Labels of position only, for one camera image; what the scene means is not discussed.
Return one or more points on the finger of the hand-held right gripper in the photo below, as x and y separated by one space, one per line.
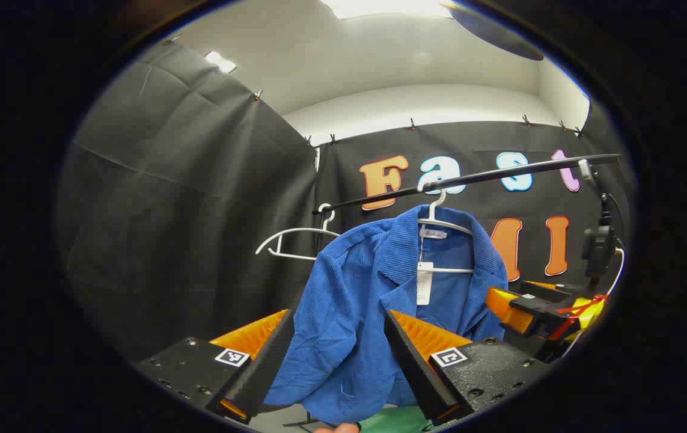
553 290
535 310

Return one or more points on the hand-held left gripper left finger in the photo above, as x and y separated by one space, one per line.
265 373

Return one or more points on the plain black backdrop cloth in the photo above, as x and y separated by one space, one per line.
187 210

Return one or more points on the red ribbon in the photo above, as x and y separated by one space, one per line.
580 308

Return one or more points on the black clothes rail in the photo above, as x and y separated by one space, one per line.
499 174

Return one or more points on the small ceiling light panel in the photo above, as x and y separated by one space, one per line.
220 61

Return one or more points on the white jacket hanger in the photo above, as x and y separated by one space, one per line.
437 207

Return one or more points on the white empty hanger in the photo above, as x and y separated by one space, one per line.
304 229

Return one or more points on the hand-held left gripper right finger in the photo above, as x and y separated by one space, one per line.
415 373

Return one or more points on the large ceiling light panel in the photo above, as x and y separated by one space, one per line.
385 7

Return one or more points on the green laundry hamper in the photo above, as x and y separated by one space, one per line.
391 422

